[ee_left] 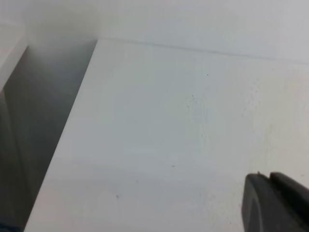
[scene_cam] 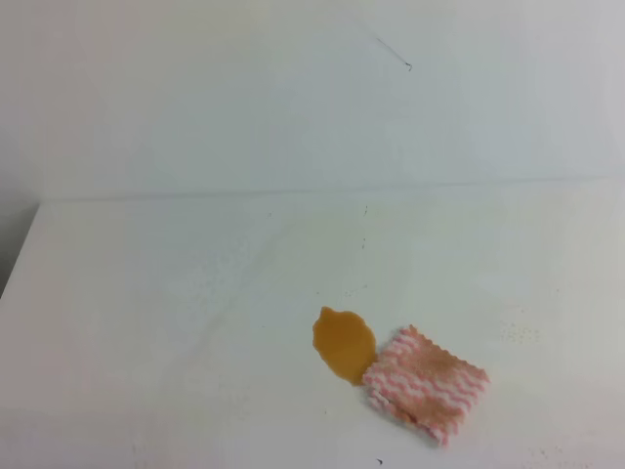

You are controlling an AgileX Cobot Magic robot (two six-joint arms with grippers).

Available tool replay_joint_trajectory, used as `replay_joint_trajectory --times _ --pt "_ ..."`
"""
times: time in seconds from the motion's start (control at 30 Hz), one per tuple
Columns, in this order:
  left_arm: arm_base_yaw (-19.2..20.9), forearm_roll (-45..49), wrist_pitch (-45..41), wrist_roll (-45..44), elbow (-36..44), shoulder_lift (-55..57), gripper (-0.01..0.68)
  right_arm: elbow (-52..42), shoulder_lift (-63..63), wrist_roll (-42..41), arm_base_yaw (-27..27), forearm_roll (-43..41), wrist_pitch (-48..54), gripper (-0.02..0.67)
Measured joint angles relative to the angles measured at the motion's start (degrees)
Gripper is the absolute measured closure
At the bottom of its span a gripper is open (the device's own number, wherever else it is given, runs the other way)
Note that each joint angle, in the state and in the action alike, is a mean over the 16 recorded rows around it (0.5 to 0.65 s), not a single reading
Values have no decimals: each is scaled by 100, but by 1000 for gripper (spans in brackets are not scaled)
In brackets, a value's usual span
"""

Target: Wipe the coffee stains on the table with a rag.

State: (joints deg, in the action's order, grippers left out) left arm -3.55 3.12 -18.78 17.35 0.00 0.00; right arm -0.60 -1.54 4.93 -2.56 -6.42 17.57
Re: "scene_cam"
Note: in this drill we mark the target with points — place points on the pink white striped rag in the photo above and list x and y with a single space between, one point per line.
423 386

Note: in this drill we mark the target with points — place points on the brown coffee stain puddle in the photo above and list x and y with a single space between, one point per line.
345 343

